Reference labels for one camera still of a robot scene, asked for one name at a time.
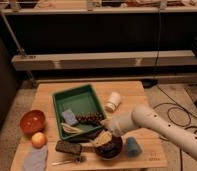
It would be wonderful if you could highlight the dark brown eraser block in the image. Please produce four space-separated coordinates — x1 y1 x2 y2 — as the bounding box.
55 140 82 155

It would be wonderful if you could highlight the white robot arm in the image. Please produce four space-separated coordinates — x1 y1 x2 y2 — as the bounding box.
92 105 197 161

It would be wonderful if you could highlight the dark brown bowl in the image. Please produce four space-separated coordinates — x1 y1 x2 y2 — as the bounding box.
95 136 123 160

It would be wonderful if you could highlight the red bowl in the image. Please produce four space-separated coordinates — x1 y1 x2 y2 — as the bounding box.
20 110 46 135

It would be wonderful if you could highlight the bunch of dark grapes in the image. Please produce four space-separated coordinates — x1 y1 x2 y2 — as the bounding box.
76 113 103 125

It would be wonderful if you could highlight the blue cup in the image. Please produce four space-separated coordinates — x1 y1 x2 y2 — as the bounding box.
126 137 142 157

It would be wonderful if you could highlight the metal measuring spoon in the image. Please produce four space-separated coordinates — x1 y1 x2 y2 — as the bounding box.
52 156 86 166

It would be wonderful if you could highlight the green plastic tray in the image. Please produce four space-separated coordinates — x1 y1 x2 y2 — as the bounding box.
52 84 106 141

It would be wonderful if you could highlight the banana in tray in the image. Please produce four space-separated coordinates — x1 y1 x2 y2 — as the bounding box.
62 123 82 134

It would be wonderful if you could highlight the wooden table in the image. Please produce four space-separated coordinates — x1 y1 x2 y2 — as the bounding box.
10 80 168 171

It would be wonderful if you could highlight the orange apple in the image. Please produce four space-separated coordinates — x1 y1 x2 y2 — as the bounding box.
31 132 47 148

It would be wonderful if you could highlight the grey blue cloth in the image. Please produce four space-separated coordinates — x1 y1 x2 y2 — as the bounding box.
22 145 48 171

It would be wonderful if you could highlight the metal shelf rack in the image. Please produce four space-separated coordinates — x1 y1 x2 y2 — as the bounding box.
0 0 197 78

